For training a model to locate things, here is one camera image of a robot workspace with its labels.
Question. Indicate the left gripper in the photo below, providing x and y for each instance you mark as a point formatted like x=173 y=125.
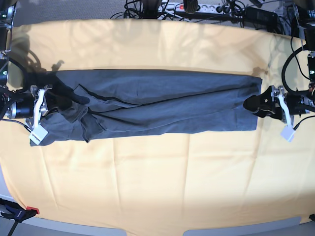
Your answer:
x=278 y=104

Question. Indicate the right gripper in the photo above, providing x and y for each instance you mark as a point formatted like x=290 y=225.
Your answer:
x=50 y=99

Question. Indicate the grey-blue T-shirt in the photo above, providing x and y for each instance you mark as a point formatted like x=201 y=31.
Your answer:
x=116 y=103

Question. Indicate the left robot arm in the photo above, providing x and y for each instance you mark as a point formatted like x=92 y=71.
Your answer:
x=301 y=14

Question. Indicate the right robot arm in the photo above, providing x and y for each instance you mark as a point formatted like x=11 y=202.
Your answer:
x=7 y=96

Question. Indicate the black power adapter box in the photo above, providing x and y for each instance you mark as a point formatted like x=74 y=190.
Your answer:
x=259 y=16

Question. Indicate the yellow table cloth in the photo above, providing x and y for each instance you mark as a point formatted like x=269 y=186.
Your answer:
x=169 y=184

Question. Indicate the blue and red clamp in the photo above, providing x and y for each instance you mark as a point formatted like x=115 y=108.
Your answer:
x=13 y=211

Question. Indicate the black clamp right edge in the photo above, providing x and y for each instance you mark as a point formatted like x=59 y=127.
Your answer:
x=312 y=217

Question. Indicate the white power strip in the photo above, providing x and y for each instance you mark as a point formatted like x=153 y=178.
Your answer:
x=178 y=8

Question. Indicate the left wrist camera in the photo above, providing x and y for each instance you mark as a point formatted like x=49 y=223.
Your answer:
x=288 y=133

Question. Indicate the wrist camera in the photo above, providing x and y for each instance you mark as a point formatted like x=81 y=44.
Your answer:
x=288 y=133
x=38 y=134

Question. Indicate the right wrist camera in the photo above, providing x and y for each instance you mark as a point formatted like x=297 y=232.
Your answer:
x=38 y=134

